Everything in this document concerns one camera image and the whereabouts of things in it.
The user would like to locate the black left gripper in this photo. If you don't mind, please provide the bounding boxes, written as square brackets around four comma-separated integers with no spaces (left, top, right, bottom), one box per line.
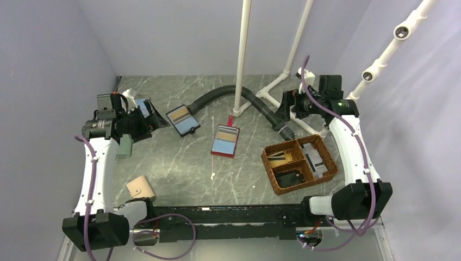
[117,99,169,144]

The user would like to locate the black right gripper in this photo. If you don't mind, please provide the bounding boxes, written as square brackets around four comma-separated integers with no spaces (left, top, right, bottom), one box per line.
[273,85,325,122]

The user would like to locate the green card holder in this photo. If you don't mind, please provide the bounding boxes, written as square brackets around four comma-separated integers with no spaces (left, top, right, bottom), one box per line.
[116,134,133,158]

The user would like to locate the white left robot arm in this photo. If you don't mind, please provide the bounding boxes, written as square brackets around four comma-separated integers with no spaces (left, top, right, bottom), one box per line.
[62,94,169,252]

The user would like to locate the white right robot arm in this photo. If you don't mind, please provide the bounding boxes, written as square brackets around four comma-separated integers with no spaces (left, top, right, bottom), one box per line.
[276,90,393,226]

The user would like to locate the grey blue card holder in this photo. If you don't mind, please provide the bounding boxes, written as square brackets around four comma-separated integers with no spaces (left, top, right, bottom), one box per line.
[135,98,149,118]

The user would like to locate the black card holder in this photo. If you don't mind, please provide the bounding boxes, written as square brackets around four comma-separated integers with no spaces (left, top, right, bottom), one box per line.
[166,104,201,138]

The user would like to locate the gold card in basket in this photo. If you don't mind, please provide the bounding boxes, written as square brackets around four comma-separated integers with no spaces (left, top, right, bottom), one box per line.
[267,151,292,168]

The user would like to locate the red card holder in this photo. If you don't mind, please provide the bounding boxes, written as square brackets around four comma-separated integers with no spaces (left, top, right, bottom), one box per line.
[210,115,240,158]

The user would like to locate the cards in basket right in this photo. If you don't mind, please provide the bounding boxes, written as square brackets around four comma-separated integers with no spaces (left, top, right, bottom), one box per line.
[301,144,327,179]

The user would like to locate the black card in basket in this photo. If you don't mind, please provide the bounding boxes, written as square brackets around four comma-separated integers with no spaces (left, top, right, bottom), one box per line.
[275,170,306,188]

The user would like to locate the beige card holder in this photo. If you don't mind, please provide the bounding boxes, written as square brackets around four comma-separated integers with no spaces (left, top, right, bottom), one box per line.
[126,176,155,201]

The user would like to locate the brown wicker basket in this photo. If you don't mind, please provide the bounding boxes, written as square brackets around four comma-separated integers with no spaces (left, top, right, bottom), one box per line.
[261,134,338,195]

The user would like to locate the black corrugated hose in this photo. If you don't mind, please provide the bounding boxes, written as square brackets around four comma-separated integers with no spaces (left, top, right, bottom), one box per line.
[187,85,296,142]

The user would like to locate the white pvc pipe frame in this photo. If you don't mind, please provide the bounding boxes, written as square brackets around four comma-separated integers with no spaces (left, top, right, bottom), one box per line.
[222,1,348,143]

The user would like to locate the white pipe camera boom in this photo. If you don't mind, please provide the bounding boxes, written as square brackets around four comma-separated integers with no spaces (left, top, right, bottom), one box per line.
[347,0,437,101]

